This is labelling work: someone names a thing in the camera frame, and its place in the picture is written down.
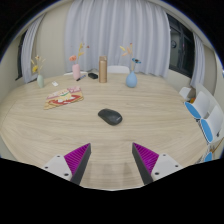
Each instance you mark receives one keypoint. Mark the white chair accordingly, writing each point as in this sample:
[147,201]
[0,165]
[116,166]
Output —
[118,69]
[68,73]

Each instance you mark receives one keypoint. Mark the black computer mouse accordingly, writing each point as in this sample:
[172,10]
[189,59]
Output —
[110,116]

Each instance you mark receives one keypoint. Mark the black rectangular case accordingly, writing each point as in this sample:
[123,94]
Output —
[93,75]

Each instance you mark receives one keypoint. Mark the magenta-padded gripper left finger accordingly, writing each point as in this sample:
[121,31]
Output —
[78,158]

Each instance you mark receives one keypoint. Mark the blue marker pen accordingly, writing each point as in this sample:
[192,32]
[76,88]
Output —
[81,78]

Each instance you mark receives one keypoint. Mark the green vase with flowers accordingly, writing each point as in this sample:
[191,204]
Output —
[40,81]

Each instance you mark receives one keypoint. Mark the narrow white curtain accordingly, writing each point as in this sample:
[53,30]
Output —
[29,53]
[198,63]

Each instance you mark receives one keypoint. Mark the blue vase with flowers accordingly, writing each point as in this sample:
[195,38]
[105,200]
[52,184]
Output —
[131,80]

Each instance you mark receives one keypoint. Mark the gold insulated drink bottle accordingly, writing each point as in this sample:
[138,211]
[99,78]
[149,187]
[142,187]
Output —
[103,70]

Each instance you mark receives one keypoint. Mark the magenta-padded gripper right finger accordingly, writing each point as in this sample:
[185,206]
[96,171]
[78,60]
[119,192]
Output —
[146,160]

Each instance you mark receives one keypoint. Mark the pink vase with flowers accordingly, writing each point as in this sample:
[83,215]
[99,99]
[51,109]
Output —
[76,72]

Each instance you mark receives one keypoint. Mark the cartoon printed mouse pad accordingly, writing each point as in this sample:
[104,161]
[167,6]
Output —
[63,98]

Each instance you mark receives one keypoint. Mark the white chairs with blue seats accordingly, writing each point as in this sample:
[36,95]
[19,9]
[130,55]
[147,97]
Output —
[203,103]

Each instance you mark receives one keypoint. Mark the dark framed window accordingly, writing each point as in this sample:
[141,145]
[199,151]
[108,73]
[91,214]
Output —
[20,56]
[181,50]

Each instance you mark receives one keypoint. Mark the wide white curtain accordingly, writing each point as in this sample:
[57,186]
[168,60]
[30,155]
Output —
[113,30]

